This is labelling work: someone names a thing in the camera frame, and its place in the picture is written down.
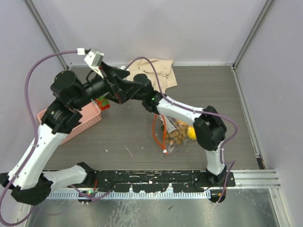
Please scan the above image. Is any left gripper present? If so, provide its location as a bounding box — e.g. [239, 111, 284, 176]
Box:
[71, 61, 143, 110]

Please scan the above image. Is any clear zip top bag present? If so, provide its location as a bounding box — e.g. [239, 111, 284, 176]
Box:
[152, 114, 196, 155]

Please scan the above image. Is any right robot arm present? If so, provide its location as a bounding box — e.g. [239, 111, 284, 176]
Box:
[134, 74, 227, 186]

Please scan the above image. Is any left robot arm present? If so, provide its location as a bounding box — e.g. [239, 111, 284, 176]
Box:
[0, 63, 145, 206]

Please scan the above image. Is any fake brown longan bunch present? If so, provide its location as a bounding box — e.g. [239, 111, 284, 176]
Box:
[165, 125, 188, 145]

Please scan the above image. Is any fake lemon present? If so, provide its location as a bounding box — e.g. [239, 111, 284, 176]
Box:
[187, 126, 196, 140]

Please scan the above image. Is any pink plastic basket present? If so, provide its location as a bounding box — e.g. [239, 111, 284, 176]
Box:
[37, 100, 102, 145]

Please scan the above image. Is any beige cloth drawstring bag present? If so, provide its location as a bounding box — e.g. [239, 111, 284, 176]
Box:
[126, 59, 178, 93]

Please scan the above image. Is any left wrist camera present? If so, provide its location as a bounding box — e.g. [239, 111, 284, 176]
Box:
[77, 48, 104, 77]

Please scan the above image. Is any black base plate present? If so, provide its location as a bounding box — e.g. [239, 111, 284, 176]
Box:
[67, 169, 236, 193]

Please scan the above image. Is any grey slotted cable duct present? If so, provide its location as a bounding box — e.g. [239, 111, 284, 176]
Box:
[47, 190, 211, 200]

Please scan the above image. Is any aluminium frame rail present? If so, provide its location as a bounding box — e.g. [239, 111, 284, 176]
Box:
[233, 169, 281, 189]

